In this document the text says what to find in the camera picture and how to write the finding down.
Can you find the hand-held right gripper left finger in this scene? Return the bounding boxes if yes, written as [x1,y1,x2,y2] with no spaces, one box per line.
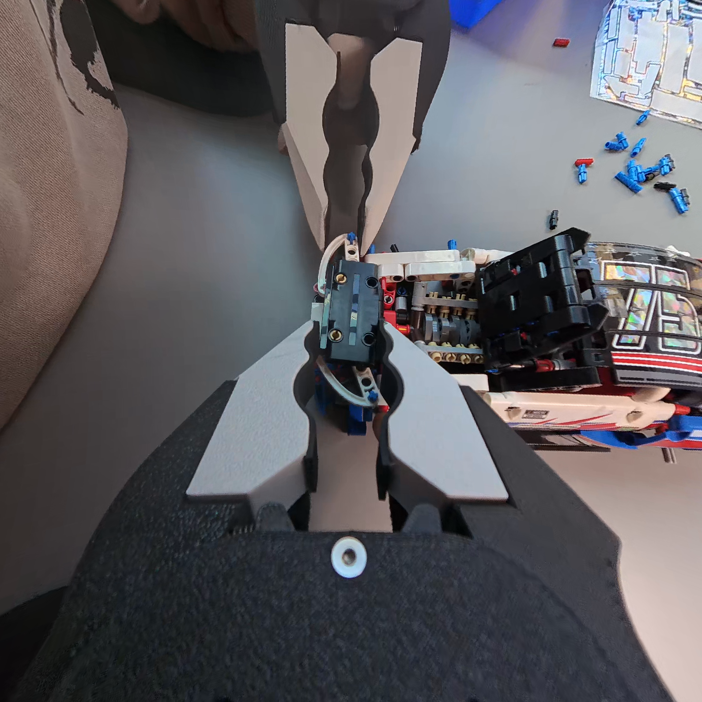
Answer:
[186,320,321,513]

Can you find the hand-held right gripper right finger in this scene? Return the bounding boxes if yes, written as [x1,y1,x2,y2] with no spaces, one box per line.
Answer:
[375,322,509,513]

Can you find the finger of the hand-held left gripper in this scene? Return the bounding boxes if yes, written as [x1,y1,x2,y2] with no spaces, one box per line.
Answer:
[358,38,424,246]
[279,22,340,252]

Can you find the brick-built toy race car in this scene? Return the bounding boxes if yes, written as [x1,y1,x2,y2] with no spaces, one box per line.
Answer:
[310,227,702,464]

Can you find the blue plastic container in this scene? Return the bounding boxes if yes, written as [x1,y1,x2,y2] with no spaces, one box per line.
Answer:
[449,0,498,29]

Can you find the holographic sticker sheet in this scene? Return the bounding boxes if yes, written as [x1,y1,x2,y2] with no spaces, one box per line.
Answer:
[589,0,702,130]

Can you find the pile of blue connector pins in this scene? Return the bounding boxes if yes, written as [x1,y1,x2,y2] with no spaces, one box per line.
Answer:
[604,110,691,216]

